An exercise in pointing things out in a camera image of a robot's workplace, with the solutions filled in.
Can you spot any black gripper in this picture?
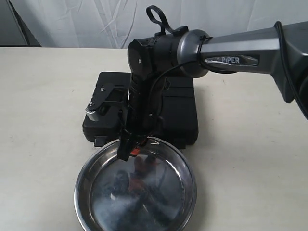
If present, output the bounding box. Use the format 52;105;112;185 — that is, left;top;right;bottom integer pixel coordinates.
117;73;166;161

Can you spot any black plastic tool case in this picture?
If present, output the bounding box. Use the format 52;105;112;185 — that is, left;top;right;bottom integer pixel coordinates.
82;72;199;149

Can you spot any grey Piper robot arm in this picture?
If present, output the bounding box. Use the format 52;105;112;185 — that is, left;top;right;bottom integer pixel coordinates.
117;21;308;161

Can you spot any round steel tray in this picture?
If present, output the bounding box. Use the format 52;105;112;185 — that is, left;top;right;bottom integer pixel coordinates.
74;137;197;231

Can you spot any white backdrop curtain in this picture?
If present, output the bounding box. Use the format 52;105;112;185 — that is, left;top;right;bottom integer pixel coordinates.
12;0;308;48

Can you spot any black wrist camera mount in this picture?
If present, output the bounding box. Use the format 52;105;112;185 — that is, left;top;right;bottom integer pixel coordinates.
85;83;127;122

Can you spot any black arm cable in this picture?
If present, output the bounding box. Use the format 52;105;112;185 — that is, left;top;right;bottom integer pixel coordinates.
145;5;183;34

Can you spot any dark vertical frame post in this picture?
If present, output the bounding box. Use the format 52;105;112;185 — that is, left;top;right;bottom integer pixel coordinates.
7;0;41;47

